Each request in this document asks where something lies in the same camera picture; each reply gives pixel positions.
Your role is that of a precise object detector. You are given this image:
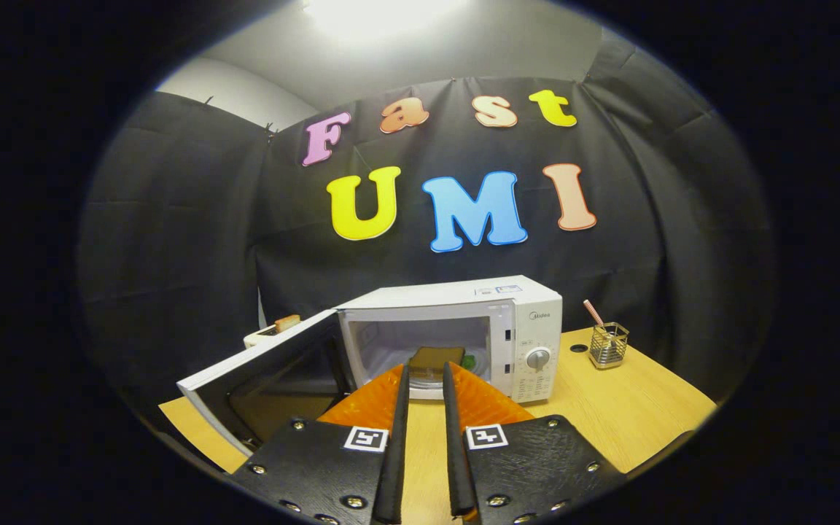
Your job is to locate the brown bread lettuce sandwich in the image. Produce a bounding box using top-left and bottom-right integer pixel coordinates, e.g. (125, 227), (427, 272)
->
(407, 346), (476, 384)

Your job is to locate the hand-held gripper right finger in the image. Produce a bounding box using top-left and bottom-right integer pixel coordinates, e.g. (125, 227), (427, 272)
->
(440, 362), (625, 525)

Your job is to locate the black backdrop cloth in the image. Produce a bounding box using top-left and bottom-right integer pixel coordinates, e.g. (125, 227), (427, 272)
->
(77, 29), (778, 431)

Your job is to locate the metal wire holder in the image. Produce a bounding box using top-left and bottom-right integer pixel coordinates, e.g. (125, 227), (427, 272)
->
(588, 322), (630, 370)

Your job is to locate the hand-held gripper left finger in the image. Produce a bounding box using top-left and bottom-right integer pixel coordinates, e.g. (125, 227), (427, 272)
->
(234, 364), (411, 525)

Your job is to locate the white microwave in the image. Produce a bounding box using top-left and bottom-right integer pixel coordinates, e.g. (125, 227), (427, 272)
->
(176, 275), (564, 456)

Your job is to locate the cream toaster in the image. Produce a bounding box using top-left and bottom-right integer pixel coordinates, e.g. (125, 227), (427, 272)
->
(244, 321), (297, 349)

